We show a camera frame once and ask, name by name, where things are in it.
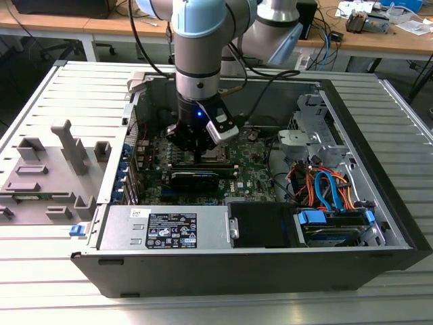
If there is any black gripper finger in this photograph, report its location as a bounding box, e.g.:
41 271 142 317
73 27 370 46
165 123 201 163
198 135 217 163

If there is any silver CPU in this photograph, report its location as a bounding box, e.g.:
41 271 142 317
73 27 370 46
202 147 226 160

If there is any CPU socket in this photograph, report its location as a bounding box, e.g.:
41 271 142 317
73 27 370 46
185 138 234 166

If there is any CPU cooler heat sink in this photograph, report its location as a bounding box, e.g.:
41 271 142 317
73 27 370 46
345 9 370 34

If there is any black graphics card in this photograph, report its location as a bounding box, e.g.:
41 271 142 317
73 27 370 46
168 171 221 194

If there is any green motherboard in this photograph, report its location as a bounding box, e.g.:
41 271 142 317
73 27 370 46
133 127 281 207

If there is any grey case latch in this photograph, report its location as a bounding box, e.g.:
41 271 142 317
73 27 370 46
127 71 153 94

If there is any metal drive cage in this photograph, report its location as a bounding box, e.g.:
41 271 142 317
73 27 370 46
286 93 342 136

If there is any silver power supply unit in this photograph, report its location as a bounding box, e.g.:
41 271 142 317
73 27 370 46
96 204 234 251

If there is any pale blue teach pendant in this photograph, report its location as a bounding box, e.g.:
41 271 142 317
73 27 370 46
269 22 304 66

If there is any black PC case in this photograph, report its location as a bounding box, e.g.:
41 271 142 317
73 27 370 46
70 69 433 299

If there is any grey parts rack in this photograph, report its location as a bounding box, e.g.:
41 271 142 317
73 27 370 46
0 118 114 227

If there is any hard disk blue carrier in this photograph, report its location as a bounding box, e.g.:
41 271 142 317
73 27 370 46
293 207 377 248

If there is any black speaker box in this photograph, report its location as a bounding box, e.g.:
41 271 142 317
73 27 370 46
299 0 319 41

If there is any wooden desk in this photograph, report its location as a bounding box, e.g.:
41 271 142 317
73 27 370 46
292 0 433 74
0 0 177 64

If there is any black computer box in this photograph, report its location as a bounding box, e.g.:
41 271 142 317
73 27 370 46
12 0 112 20

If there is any white printed leaflet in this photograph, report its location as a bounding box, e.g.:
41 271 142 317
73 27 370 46
335 1 375 18

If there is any grey metal device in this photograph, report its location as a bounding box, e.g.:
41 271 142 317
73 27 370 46
367 13 392 35

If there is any white paper sheet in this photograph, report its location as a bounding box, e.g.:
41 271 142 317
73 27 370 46
394 18 433 37

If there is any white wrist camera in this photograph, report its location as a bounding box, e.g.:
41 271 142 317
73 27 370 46
205 108 240 142

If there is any thick black wire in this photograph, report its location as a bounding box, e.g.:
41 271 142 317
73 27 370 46
265 135 295 204

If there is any black camera cable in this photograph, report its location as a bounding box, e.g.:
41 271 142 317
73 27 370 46
233 69 302 126

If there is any silver support bracket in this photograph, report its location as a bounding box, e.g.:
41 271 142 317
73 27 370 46
276 130 322 150

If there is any blue data wire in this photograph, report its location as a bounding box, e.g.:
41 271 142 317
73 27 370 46
313 171 343 213

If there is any orange power wire bundle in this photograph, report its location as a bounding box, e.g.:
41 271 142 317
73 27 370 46
289 161 358 213

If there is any blue hanging cable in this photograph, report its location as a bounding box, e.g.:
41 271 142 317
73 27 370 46
323 26 339 67

